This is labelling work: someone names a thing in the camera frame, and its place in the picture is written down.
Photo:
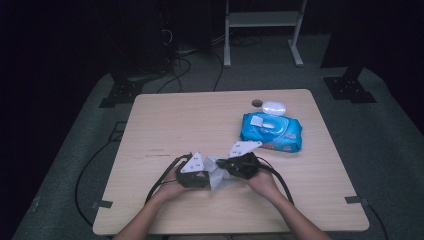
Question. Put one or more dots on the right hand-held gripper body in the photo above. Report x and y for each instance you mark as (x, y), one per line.
(245, 166)

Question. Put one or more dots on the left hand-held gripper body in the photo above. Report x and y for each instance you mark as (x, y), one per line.
(191, 178)

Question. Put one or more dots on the white wet wipe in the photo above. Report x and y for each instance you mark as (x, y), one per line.
(216, 176)

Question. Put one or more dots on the blue wet wipes pack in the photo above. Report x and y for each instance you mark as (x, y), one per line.
(283, 133)

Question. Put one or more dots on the person's left hand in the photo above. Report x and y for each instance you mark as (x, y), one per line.
(171, 190)

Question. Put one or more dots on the person's right hand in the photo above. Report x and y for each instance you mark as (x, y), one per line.
(265, 185)

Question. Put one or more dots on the grey tape strip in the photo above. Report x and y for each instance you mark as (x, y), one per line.
(101, 204)
(356, 200)

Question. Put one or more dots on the black stand base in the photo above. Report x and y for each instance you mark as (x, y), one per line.
(121, 93)
(348, 88)

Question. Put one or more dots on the white metal stand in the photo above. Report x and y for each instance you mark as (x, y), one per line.
(263, 19)

